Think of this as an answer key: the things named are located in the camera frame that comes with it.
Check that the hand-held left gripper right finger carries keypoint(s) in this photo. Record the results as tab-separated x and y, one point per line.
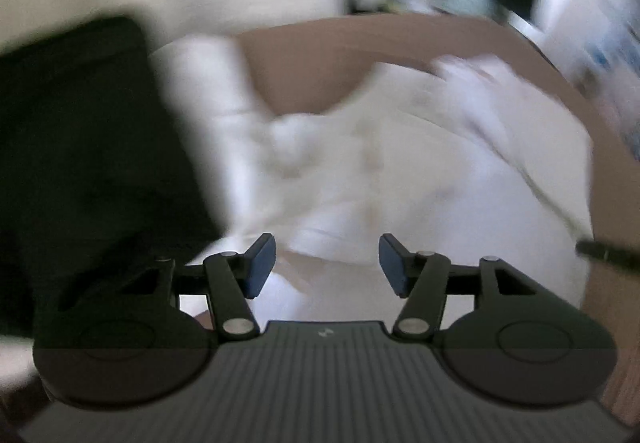
392	263

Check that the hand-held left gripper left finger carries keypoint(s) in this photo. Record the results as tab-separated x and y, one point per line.
260	265

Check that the black folded garment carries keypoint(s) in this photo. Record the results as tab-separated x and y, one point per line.
75	148

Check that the white towel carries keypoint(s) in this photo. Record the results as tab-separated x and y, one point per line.
400	183

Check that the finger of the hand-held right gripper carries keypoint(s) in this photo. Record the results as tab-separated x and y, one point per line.
610	254

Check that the cream folded garment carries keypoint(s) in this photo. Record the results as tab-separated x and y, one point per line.
215	98

